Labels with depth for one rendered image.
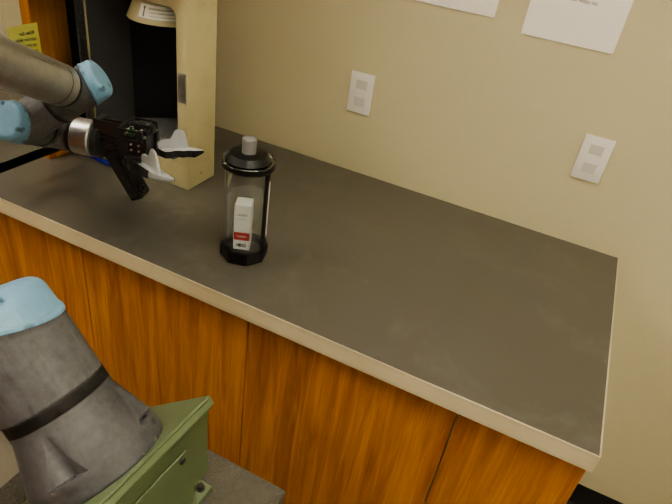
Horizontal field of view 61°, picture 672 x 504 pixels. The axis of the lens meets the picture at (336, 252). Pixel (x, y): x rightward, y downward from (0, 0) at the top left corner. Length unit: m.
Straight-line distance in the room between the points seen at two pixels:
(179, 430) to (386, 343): 0.51
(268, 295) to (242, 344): 0.15
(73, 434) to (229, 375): 0.72
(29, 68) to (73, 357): 0.52
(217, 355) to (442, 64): 0.91
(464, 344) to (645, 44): 0.78
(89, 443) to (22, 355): 0.11
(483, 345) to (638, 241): 0.63
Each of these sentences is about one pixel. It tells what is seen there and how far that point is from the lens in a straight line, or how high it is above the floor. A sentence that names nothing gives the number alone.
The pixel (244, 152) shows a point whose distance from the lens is 1.15.
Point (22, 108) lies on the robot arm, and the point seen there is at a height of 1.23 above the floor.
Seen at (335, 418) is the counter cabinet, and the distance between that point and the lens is 1.25.
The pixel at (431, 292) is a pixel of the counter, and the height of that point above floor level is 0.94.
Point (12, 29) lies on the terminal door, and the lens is 1.47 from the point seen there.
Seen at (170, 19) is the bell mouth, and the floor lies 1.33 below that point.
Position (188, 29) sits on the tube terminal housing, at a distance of 1.38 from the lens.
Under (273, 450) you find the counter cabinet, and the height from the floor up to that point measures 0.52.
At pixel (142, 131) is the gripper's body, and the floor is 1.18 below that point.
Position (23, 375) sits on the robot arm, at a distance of 0.66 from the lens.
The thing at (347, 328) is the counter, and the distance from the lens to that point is 1.11.
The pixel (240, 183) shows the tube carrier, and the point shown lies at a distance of 1.14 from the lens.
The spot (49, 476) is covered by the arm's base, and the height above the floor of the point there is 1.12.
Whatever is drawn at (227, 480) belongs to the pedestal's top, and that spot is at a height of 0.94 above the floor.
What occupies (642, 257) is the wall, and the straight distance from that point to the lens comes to 1.67.
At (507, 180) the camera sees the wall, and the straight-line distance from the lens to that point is 1.61.
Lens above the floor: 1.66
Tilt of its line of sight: 33 degrees down
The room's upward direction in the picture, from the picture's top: 9 degrees clockwise
